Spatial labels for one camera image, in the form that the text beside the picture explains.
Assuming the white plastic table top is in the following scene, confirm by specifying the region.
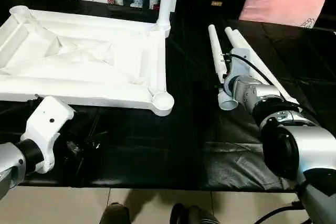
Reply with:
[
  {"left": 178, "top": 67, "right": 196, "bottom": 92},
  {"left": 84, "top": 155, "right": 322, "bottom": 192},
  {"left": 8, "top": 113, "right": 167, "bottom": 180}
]
[{"left": 0, "top": 5, "right": 175, "bottom": 118}]

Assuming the black work mat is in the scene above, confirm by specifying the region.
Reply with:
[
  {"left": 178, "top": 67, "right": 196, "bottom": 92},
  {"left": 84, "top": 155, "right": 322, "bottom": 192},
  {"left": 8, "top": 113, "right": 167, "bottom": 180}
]
[{"left": 0, "top": 0, "right": 336, "bottom": 192}]

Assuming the pink pillow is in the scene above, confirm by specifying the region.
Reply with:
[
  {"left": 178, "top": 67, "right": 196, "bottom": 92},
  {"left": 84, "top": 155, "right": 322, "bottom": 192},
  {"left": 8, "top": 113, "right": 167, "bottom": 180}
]
[{"left": 238, "top": 0, "right": 331, "bottom": 28}]

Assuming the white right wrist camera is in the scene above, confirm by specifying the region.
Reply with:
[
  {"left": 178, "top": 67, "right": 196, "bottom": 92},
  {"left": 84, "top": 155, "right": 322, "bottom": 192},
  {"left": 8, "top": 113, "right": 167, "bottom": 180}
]
[{"left": 226, "top": 48, "right": 254, "bottom": 87}]

